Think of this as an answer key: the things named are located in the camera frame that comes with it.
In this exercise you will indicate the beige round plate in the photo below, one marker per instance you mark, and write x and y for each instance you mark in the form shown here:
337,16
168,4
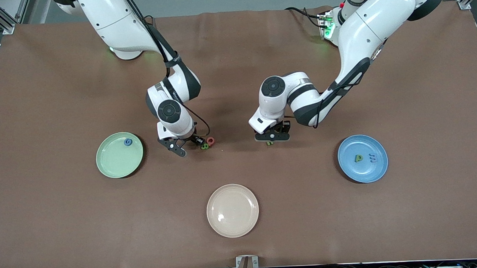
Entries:
232,210

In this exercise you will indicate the blue round plate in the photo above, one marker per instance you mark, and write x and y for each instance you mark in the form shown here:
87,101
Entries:
361,173

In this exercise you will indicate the red foam letter Q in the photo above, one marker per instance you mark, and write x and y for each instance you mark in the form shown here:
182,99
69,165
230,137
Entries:
208,142

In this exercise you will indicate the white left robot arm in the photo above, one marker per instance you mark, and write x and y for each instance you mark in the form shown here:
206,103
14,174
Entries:
363,36

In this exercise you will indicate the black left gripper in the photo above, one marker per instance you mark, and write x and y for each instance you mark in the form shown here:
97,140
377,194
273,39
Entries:
281,128

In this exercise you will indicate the blue foam letter G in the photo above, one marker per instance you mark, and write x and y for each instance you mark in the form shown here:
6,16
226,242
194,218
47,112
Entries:
125,143

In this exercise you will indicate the blue foam letter m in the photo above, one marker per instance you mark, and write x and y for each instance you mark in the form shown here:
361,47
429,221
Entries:
372,158

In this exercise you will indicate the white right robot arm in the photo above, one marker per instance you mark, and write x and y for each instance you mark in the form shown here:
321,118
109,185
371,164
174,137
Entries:
117,22

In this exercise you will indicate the green foam letter p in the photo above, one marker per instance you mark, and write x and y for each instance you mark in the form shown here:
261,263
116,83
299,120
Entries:
356,159

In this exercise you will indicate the left arm base connector panel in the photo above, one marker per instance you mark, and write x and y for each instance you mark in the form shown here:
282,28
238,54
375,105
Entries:
325,25

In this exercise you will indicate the green round plate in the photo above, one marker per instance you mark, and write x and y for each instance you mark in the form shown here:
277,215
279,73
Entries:
117,159

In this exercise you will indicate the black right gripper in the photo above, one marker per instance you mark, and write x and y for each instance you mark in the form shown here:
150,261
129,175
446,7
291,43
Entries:
193,137

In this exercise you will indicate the brown table cover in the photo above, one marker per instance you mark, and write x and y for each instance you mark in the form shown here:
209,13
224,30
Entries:
236,89

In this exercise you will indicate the grey metal bracket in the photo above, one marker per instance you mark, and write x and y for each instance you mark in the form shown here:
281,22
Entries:
256,261

